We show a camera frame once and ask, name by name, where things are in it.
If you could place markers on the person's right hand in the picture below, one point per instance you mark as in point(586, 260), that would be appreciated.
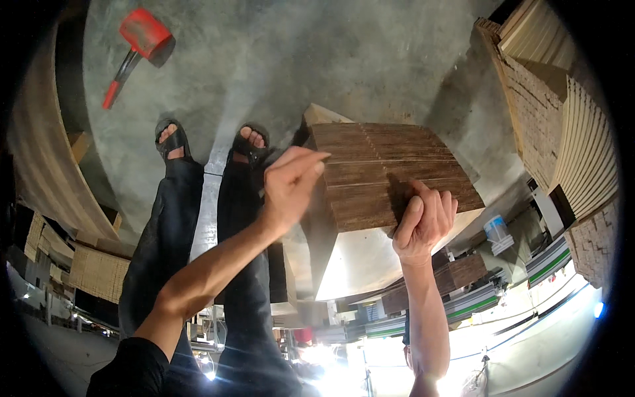
point(421, 233)

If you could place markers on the person's left hand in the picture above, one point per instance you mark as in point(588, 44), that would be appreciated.
point(285, 191)

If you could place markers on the stack of dark-edged wooden boards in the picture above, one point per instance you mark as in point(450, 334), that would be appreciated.
point(377, 168)

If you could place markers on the low dark board stack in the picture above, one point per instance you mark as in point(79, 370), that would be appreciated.
point(446, 280)

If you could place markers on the white plastic bucket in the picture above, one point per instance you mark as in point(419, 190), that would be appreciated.
point(497, 233)

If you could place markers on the pale wooden board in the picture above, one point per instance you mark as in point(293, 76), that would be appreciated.
point(322, 115)

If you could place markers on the green-striped grey machine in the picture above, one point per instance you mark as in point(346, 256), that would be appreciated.
point(548, 260)
point(471, 302)

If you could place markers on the person's legs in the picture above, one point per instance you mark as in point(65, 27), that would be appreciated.
point(163, 248)

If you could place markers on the chipboard stack with pale edge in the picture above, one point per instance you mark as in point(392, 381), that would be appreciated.
point(528, 106)

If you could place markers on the rough chipboard stack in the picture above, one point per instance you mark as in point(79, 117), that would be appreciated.
point(595, 248)

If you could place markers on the stack of pale ribbed panels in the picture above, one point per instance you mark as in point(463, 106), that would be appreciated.
point(588, 154)

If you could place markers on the chipboard panel stack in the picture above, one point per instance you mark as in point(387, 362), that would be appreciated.
point(99, 272)

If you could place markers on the red rubber mallet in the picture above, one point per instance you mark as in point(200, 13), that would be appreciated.
point(141, 37)

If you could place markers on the pale flat boards pile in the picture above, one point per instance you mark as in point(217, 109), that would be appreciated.
point(538, 32)

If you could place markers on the person's body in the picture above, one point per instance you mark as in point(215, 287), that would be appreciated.
point(131, 369)

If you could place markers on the tall curved stack of plywood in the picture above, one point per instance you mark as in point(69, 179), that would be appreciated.
point(47, 149)

